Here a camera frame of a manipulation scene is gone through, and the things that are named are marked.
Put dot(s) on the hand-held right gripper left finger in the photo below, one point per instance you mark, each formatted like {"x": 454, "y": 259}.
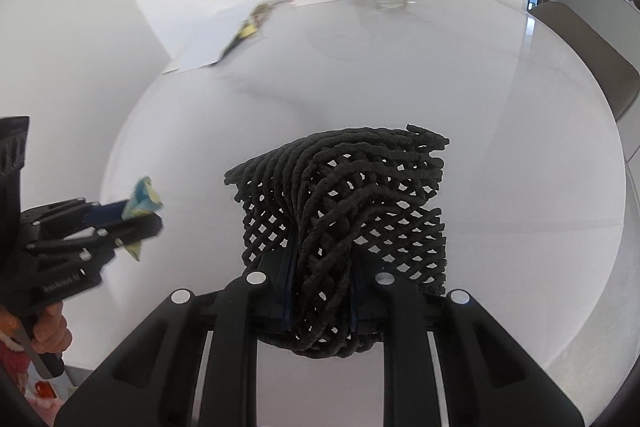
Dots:
{"x": 272, "y": 294}

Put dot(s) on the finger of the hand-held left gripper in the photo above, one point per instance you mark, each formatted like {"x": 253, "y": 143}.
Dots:
{"x": 110, "y": 211}
{"x": 135, "y": 229}

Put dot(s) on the black foam net sleeve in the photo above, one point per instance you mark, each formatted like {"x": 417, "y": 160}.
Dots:
{"x": 350, "y": 187}

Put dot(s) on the pink floral pajama leg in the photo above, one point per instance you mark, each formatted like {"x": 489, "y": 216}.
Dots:
{"x": 20, "y": 387}

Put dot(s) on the white paper sheet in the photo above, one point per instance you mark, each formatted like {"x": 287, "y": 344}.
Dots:
{"x": 205, "y": 39}

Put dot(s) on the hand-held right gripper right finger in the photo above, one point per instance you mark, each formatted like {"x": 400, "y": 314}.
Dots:
{"x": 367, "y": 302}

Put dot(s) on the beige chair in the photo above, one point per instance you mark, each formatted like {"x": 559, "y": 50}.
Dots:
{"x": 590, "y": 52}

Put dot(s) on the yellow and blue paper scrap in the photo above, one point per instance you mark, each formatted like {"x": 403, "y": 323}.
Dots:
{"x": 145, "y": 199}

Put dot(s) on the person's left hand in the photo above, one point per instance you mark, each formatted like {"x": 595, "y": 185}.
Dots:
{"x": 50, "y": 329}

